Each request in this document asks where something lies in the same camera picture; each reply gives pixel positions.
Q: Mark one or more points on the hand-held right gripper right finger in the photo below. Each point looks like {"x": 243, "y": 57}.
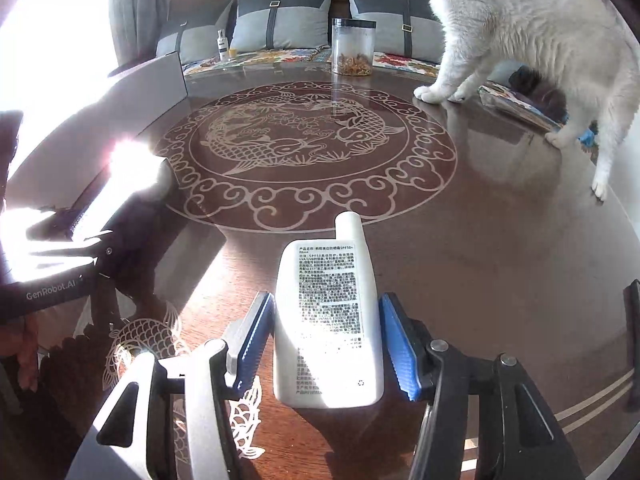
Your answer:
{"x": 400, "y": 345}

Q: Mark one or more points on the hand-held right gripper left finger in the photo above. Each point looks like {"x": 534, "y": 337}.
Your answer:
{"x": 255, "y": 342}

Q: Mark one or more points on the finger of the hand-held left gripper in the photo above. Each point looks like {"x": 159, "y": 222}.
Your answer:
{"x": 135, "y": 215}
{"x": 50, "y": 230}

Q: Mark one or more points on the white sunscreen bottle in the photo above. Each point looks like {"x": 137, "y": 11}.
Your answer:
{"x": 325, "y": 310}

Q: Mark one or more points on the white foam board box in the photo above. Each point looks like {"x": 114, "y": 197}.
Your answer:
{"x": 135, "y": 90}

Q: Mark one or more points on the brown patterned desktop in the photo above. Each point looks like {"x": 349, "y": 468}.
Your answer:
{"x": 450, "y": 240}

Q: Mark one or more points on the person's left hand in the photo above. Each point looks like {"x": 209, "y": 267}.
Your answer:
{"x": 27, "y": 360}

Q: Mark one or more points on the grey two-tone pillow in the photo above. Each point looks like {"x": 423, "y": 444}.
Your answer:
{"x": 285, "y": 17}
{"x": 390, "y": 25}
{"x": 195, "y": 40}

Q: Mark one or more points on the small white bottle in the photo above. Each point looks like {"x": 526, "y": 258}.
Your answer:
{"x": 222, "y": 46}

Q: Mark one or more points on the grey curtain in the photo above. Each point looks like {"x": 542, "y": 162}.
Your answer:
{"x": 137, "y": 5}

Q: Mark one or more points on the floral sofa blanket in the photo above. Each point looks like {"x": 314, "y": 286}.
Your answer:
{"x": 280, "y": 57}

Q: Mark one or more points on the glossy floral booklet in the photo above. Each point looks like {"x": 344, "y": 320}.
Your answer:
{"x": 515, "y": 102}

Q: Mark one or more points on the clear jar black lid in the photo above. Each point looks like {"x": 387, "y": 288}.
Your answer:
{"x": 353, "y": 45}

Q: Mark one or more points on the blue clothing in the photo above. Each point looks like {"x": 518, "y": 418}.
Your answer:
{"x": 588, "y": 136}

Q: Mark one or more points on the dark bag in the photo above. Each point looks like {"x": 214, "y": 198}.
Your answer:
{"x": 531, "y": 82}

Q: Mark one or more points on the white cat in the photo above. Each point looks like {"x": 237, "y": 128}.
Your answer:
{"x": 525, "y": 25}

